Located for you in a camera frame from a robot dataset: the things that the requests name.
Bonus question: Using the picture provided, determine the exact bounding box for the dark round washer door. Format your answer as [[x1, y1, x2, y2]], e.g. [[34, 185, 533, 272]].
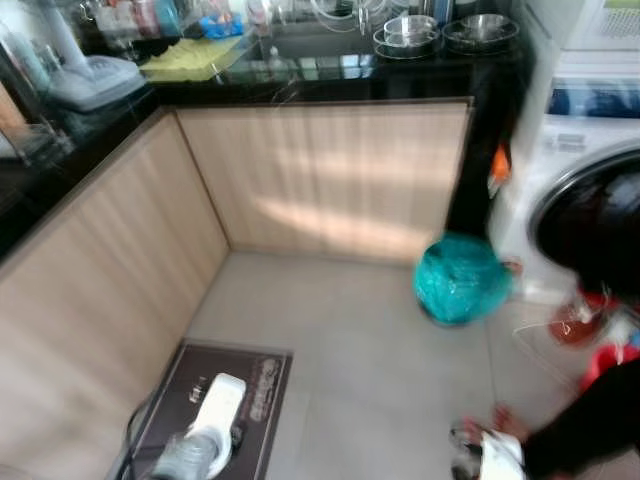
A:
[[527, 150, 640, 301]]

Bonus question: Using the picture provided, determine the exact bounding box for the small blue plastic item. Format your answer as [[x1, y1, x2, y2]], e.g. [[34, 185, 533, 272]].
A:
[[610, 315, 640, 346]]

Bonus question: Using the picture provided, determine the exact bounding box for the white washing machine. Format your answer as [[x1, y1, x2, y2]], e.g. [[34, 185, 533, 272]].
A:
[[487, 50, 640, 306]]

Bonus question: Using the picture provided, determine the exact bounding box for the red plastic bucket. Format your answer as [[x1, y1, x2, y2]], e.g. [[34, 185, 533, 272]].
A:
[[580, 343, 640, 393]]

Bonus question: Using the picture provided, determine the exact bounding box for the small orange tag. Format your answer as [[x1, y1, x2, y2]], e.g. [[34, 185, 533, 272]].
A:
[[490, 145, 511, 186]]

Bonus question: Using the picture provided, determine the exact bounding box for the black counter side panel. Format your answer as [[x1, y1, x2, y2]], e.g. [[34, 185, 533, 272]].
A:
[[445, 60, 526, 246]]

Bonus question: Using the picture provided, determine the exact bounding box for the person's leg in black trousers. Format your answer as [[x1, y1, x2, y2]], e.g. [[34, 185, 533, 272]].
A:
[[522, 358, 640, 479]]

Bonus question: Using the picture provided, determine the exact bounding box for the white boxy appliance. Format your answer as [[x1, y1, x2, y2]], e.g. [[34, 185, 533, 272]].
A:
[[555, 0, 640, 51]]

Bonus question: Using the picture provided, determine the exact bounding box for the person's bare foot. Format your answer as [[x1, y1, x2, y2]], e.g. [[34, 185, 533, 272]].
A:
[[488, 403, 531, 446]]

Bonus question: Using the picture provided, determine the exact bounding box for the small steel bowl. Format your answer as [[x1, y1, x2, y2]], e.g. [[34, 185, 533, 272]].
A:
[[458, 13, 513, 43], [383, 15, 439, 46]]

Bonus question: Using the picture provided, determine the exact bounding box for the large steel bowl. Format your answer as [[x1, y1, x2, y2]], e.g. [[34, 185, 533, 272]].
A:
[[372, 28, 443, 57]]

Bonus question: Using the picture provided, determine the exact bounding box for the light wood cabinet front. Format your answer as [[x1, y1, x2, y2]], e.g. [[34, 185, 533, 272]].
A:
[[175, 100, 471, 263], [0, 110, 231, 480]]

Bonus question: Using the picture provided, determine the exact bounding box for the stainless steel sink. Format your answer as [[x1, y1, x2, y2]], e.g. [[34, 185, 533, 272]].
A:
[[245, 20, 386, 63]]

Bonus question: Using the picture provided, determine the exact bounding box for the white red detergent bottle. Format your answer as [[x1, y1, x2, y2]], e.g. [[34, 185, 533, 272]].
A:
[[245, 0, 273, 26]]

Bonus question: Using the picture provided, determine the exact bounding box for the blue plastic basin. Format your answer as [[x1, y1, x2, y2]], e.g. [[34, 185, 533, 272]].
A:
[[198, 12, 246, 39]]

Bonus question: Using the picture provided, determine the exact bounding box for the yellow dish cloth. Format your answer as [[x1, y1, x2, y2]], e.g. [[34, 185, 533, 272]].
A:
[[140, 38, 246, 83]]

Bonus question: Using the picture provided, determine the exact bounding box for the grey white countertop appliance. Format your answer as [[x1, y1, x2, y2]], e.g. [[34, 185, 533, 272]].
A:
[[20, 0, 146, 113]]

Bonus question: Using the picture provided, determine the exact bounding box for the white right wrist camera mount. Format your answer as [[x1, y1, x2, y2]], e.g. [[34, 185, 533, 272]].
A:
[[478, 430, 526, 480]]

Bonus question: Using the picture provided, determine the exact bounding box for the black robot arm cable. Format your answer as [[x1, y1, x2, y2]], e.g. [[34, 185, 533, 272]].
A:
[[122, 395, 161, 480]]

